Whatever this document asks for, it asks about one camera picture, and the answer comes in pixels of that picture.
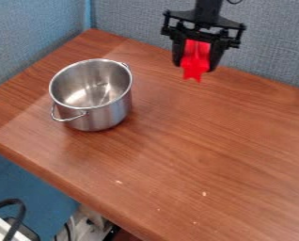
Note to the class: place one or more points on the red plastic block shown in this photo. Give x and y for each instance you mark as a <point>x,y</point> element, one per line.
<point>195,60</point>

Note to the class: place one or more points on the stainless steel pot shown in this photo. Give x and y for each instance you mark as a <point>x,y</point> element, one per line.
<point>91,93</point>

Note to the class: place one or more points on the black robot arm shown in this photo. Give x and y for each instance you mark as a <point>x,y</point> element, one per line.
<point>207,10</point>

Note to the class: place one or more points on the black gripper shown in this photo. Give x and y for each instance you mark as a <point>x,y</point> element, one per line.
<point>182,26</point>

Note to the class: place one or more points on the white device under table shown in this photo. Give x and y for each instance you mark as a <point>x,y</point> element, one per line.
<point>24,233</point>

